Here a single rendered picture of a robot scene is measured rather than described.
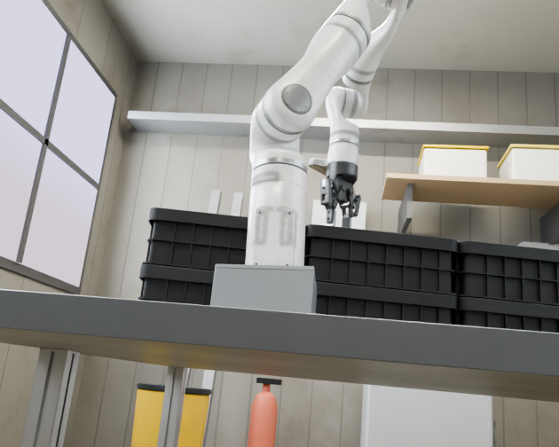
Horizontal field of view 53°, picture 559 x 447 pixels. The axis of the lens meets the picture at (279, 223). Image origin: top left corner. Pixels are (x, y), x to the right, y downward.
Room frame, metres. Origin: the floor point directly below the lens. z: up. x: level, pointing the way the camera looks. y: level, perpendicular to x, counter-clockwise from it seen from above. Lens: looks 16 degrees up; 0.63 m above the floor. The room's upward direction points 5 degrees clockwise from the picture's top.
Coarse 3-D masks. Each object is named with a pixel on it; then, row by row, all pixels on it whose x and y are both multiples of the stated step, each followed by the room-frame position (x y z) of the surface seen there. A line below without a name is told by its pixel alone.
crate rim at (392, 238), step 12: (312, 228) 1.04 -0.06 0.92; (324, 228) 1.04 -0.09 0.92; (336, 228) 1.04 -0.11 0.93; (348, 228) 1.04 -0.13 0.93; (360, 240) 1.04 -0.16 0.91; (372, 240) 1.04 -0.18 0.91; (384, 240) 1.04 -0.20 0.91; (396, 240) 1.04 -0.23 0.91; (408, 240) 1.04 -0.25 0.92; (420, 240) 1.04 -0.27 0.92; (432, 240) 1.04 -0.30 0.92; (444, 240) 1.05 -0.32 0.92; (456, 240) 1.05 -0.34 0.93; (456, 252) 1.05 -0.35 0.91
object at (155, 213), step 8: (152, 208) 1.03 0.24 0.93; (160, 208) 1.02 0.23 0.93; (168, 208) 1.02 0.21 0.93; (152, 216) 1.02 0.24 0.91; (160, 216) 1.02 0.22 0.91; (168, 216) 1.02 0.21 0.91; (176, 216) 1.02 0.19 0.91; (184, 216) 1.02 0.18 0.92; (192, 216) 1.02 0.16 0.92; (200, 216) 1.02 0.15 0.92; (208, 216) 1.03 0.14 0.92; (216, 216) 1.03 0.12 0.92; (224, 216) 1.03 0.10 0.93; (232, 216) 1.03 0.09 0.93; (240, 216) 1.03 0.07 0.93; (208, 224) 1.03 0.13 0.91; (216, 224) 1.03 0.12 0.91; (224, 224) 1.03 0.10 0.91; (232, 224) 1.03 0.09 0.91; (240, 224) 1.03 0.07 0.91
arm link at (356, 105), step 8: (344, 80) 1.18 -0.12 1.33; (352, 80) 1.16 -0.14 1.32; (352, 88) 1.18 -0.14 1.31; (360, 88) 1.18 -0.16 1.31; (368, 88) 1.19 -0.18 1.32; (352, 96) 1.23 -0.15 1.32; (360, 96) 1.21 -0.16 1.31; (352, 104) 1.23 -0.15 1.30; (360, 104) 1.23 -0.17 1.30; (344, 112) 1.25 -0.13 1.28; (352, 112) 1.25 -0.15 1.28; (360, 112) 1.24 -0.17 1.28
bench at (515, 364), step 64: (0, 320) 0.60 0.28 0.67; (64, 320) 0.59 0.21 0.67; (128, 320) 0.58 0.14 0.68; (192, 320) 0.57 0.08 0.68; (256, 320) 0.56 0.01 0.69; (320, 320) 0.56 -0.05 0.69; (384, 320) 0.55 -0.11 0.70; (64, 384) 1.20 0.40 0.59; (384, 384) 1.75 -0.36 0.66; (448, 384) 1.11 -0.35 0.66; (512, 384) 0.81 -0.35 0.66
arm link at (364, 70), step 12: (396, 0) 0.96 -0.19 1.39; (408, 0) 0.96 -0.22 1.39; (396, 12) 0.98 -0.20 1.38; (384, 24) 1.03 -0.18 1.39; (396, 24) 1.01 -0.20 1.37; (372, 36) 1.07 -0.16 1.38; (384, 36) 1.04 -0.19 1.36; (372, 48) 1.08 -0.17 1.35; (384, 48) 1.08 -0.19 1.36; (360, 60) 1.11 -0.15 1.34; (372, 60) 1.11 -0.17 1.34; (348, 72) 1.16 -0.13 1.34; (360, 72) 1.14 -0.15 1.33; (372, 72) 1.14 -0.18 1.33
